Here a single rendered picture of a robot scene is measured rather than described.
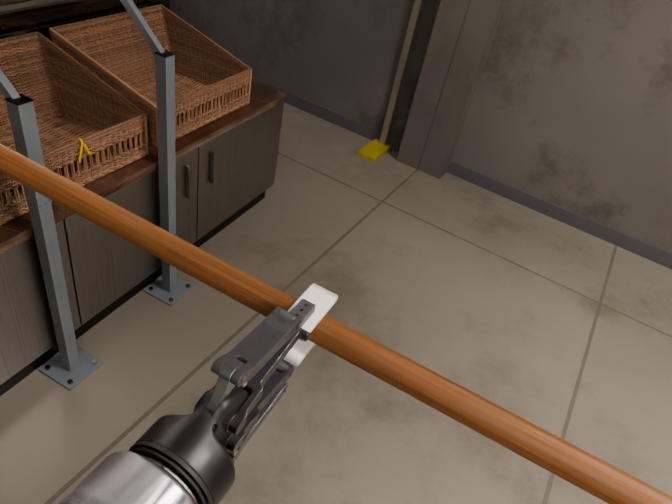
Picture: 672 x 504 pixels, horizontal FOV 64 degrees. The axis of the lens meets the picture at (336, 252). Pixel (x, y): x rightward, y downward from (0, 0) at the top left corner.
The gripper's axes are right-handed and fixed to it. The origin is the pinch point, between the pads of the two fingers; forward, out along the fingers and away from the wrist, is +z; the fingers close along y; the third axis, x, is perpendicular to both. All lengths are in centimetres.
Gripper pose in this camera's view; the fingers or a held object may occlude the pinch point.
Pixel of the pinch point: (305, 323)
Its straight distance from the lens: 54.1
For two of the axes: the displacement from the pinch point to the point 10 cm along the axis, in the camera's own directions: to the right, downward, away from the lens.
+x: 8.7, 4.2, -2.6
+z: 4.6, -4.8, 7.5
